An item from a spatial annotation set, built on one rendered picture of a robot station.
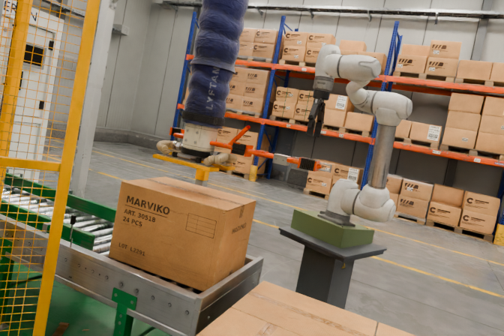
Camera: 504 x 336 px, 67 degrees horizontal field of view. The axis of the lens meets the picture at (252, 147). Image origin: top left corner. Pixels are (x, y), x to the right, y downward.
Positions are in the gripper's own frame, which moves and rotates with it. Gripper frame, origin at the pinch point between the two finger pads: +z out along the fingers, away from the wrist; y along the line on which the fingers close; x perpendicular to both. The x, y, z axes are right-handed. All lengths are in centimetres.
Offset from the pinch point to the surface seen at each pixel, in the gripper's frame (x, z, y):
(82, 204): -153, 76, -19
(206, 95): -55, -9, 10
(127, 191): -82, 46, 23
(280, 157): -12.6, 14.2, 3.8
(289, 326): 11, 82, 19
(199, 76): -59, -17, 12
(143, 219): -70, 57, 22
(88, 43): -100, -21, 46
